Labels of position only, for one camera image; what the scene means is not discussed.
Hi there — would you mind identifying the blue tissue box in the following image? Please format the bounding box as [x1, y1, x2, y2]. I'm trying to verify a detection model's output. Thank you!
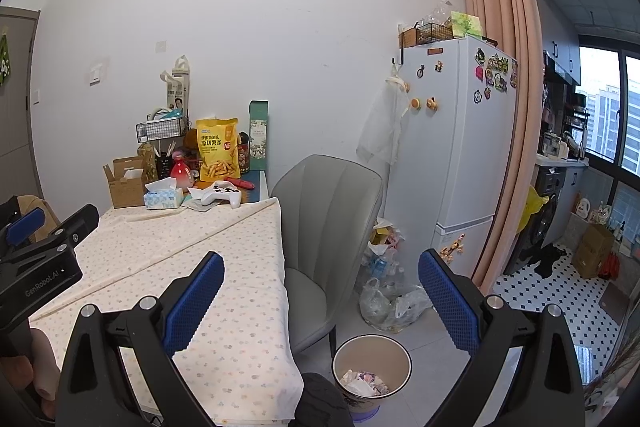
[143, 176, 183, 210]

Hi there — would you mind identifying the red white vase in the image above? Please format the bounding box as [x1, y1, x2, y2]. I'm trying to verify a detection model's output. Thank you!
[170, 154, 194, 190]

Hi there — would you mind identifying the grey upholstered chair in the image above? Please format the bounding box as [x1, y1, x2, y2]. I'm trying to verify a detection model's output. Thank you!
[272, 155, 384, 355]

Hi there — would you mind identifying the white refrigerator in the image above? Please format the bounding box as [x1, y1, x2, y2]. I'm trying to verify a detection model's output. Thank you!
[384, 37, 499, 279]

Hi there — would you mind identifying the red tool on table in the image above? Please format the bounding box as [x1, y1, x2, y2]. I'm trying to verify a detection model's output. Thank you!
[226, 176, 255, 191]

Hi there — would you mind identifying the white trash bin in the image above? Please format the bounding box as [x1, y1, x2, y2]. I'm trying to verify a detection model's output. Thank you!
[332, 334, 412, 424]

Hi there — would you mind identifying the floral cream tablecloth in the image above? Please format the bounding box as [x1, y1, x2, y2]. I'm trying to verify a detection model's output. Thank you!
[32, 198, 303, 426]

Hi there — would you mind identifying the green tall box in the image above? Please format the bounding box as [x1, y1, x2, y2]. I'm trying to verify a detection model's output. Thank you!
[248, 101, 269, 171]

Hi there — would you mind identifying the black wire basket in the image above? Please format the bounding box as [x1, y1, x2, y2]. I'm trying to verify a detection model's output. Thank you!
[136, 117, 186, 143]

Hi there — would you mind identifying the person's left hand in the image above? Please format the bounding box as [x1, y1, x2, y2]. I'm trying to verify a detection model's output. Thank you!
[1, 329, 61, 419]

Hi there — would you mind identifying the brown cardboard box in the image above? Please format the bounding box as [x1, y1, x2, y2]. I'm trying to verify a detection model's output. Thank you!
[103, 156, 146, 209]

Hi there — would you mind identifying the beige paper gift bag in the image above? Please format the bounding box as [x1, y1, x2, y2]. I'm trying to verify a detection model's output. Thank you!
[160, 55, 191, 117]

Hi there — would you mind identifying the white garment on fridge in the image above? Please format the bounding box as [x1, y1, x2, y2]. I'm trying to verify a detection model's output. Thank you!
[356, 74, 409, 166]

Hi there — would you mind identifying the yellow fries snack bag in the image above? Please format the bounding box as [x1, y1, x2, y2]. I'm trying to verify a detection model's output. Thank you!
[196, 118, 241, 182]

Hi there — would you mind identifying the white game controller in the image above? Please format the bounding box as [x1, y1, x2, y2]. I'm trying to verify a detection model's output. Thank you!
[200, 181, 242, 209]

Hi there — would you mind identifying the wooden basket on fridge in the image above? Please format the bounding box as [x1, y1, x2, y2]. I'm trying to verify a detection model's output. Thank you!
[398, 23, 454, 49]

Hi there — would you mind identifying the clear plastic bags pile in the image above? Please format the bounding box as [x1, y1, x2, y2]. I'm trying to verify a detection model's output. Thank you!
[355, 218, 433, 334]

